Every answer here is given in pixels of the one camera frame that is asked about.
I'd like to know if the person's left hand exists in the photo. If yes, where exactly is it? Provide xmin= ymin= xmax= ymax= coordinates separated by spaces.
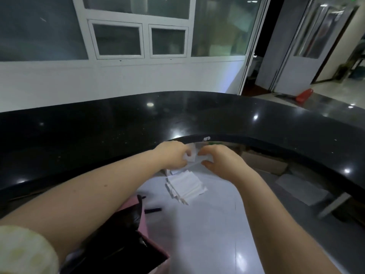
xmin=154 ymin=141 xmax=192 ymax=175

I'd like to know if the large white floor sheet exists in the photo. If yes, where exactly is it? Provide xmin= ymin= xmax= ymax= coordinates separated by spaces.
xmin=275 ymin=173 xmax=332 ymax=206

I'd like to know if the grey metal desk leg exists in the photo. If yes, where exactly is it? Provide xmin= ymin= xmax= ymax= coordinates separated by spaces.
xmin=317 ymin=192 xmax=353 ymax=219

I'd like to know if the white door with glass panel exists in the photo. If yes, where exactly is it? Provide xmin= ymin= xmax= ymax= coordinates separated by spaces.
xmin=255 ymin=0 xmax=360 ymax=96

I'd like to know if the black plastic bag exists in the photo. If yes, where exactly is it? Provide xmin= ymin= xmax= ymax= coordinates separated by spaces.
xmin=59 ymin=195 xmax=169 ymax=274

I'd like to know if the white sleeve cuff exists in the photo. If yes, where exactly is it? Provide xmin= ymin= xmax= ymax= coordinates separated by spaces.
xmin=0 ymin=225 xmax=60 ymax=274

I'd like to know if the white sliding door frame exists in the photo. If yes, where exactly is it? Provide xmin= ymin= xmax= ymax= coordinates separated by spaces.
xmin=225 ymin=0 xmax=272 ymax=96

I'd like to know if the stack of white paper sheets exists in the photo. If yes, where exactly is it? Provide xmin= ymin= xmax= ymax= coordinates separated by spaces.
xmin=165 ymin=169 xmax=209 ymax=206

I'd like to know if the small white-framed window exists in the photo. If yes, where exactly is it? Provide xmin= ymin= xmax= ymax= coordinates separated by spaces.
xmin=88 ymin=19 xmax=145 ymax=60
xmin=148 ymin=24 xmax=189 ymax=58

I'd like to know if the red dustpan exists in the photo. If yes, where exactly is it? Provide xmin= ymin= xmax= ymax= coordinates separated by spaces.
xmin=295 ymin=88 xmax=314 ymax=104

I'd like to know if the small white paper sheet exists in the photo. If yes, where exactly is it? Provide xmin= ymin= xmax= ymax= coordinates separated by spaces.
xmin=184 ymin=144 xmax=214 ymax=165

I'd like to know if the brown cardboard box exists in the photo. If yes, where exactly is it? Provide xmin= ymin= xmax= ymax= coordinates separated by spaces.
xmin=240 ymin=151 xmax=289 ymax=176

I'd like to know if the person's right hand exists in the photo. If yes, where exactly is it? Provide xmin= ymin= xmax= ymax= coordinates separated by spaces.
xmin=198 ymin=145 xmax=253 ymax=183

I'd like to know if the pink box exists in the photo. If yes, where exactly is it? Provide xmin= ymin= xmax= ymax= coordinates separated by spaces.
xmin=117 ymin=196 xmax=171 ymax=274

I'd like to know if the person's left forearm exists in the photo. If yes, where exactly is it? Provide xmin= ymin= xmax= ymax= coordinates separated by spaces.
xmin=0 ymin=148 xmax=170 ymax=264

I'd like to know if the person's right forearm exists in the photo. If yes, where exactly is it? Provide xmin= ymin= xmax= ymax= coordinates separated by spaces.
xmin=235 ymin=168 xmax=343 ymax=274

